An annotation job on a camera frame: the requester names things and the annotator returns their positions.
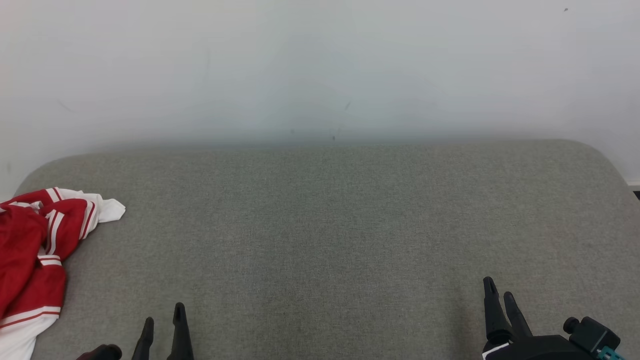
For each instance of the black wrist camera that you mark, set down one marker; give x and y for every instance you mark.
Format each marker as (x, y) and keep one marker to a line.
(102, 353)
(592, 335)

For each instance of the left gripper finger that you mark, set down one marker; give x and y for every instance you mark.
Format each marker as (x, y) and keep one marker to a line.
(180, 340)
(144, 345)

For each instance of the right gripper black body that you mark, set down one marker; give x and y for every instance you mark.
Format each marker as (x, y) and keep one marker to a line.
(540, 350)

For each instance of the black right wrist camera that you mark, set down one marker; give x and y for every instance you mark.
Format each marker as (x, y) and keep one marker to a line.
(592, 335)

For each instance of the red white jersey shirt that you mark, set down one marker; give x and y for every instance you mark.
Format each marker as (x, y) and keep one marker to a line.
(70, 220)

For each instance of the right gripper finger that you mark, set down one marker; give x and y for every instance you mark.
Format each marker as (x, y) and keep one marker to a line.
(495, 315)
(519, 322)

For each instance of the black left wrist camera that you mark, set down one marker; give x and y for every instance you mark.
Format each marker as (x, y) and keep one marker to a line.
(102, 353)

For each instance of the grey fabric sofa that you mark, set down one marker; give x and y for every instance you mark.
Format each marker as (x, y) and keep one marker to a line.
(330, 240)

